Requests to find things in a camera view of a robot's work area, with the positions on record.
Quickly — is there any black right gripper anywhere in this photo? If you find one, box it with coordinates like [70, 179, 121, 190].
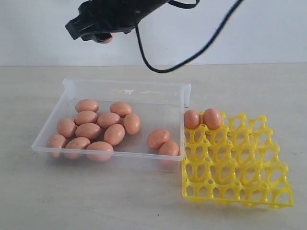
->
[65, 0, 167, 43]

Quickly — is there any black camera cable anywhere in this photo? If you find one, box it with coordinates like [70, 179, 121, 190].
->
[134, 0, 243, 73]

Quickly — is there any yellow plastic egg tray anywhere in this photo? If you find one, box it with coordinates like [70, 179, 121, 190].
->
[181, 113, 294, 209]

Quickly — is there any brown egg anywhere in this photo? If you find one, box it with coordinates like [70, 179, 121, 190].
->
[110, 101, 132, 118]
[57, 117, 77, 138]
[97, 112, 121, 129]
[64, 137, 91, 160]
[158, 141, 179, 166]
[99, 33, 113, 44]
[74, 111, 98, 126]
[75, 123, 101, 140]
[104, 124, 125, 146]
[86, 141, 114, 162]
[46, 134, 67, 149]
[184, 110, 201, 129]
[123, 114, 141, 135]
[203, 108, 222, 130]
[147, 128, 170, 149]
[75, 99, 99, 113]

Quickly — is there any clear plastic bin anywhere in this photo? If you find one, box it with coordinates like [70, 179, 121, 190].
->
[32, 79, 191, 172]

